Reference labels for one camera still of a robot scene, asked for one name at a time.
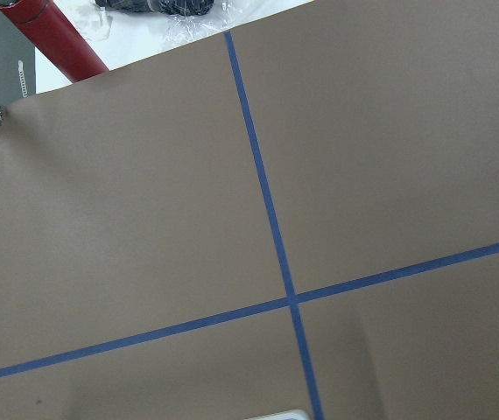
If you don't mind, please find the translucent white plastic box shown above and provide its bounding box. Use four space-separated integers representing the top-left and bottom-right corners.
248 409 310 420

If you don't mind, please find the crumpled clear plastic bag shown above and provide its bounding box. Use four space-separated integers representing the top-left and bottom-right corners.
62 1 266 46

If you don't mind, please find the folded blue umbrella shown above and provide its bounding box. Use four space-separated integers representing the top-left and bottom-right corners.
95 0 214 17

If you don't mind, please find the red cylinder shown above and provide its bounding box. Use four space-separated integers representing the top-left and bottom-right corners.
0 0 109 83

